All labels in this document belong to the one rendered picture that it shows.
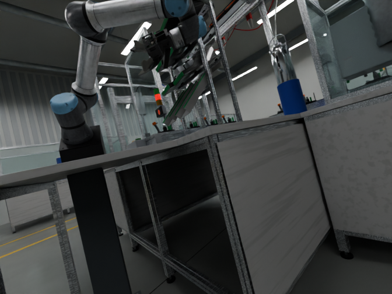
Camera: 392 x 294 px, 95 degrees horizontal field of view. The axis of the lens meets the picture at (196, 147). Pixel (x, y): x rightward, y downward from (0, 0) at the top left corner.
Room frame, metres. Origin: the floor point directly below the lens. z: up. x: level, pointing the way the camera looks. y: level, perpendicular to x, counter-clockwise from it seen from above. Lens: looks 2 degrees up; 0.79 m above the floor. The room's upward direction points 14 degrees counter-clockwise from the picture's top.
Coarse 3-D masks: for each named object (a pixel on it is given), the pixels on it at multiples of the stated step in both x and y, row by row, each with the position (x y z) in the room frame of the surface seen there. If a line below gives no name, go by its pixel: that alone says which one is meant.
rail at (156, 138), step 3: (150, 135) 1.15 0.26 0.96; (153, 135) 1.12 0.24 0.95; (156, 135) 1.12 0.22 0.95; (159, 135) 1.13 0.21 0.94; (147, 138) 1.20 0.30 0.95; (150, 138) 1.16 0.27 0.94; (153, 138) 1.14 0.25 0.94; (156, 138) 1.12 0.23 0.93; (159, 138) 1.13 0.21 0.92; (147, 141) 1.23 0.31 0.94; (150, 141) 1.17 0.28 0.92; (153, 141) 1.13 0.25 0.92; (156, 141) 1.11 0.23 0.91; (159, 141) 1.12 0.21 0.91; (162, 141) 1.14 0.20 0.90; (147, 144) 1.22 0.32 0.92; (150, 144) 1.18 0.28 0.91
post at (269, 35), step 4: (260, 4) 1.67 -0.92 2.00; (264, 4) 1.67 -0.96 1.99; (264, 8) 1.66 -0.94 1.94; (260, 12) 1.68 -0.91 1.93; (264, 12) 1.65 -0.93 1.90; (264, 20) 1.67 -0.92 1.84; (268, 20) 1.67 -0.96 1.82; (264, 24) 1.67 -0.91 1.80; (264, 28) 1.68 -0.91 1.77; (268, 28) 1.65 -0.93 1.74; (268, 32) 1.66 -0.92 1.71; (268, 36) 1.67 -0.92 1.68; (272, 36) 1.67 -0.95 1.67; (268, 40) 1.67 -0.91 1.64; (272, 40) 1.65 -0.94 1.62; (268, 44) 1.68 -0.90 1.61; (272, 44) 1.65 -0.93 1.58
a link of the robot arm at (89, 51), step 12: (96, 36) 0.76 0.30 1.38; (84, 48) 0.80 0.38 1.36; (96, 48) 0.82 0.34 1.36; (84, 60) 0.83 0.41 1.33; (96, 60) 0.86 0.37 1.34; (84, 72) 0.87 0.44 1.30; (96, 72) 0.92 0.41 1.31; (72, 84) 0.93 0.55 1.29; (84, 84) 0.91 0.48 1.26; (84, 96) 0.94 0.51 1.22; (96, 96) 1.04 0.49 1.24
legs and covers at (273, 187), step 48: (192, 144) 0.72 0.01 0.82; (240, 144) 0.69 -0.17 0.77; (288, 144) 0.92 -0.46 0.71; (144, 192) 1.94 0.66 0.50; (192, 192) 2.31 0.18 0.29; (240, 192) 0.65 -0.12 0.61; (288, 192) 0.84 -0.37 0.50; (144, 240) 1.52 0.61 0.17; (240, 240) 0.62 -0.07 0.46; (288, 240) 0.78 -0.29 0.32; (288, 288) 0.73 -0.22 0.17
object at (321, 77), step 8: (304, 8) 1.02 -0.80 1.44; (304, 16) 1.03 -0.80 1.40; (304, 24) 1.03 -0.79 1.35; (312, 32) 1.01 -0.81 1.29; (312, 40) 1.02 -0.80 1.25; (312, 48) 1.03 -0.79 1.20; (312, 56) 1.04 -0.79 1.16; (320, 64) 1.01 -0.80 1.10; (320, 72) 1.02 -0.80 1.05; (320, 80) 1.03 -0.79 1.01; (368, 88) 0.89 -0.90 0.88; (376, 88) 0.87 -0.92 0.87; (328, 96) 1.02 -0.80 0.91; (344, 96) 0.96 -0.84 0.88; (352, 96) 0.94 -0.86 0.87
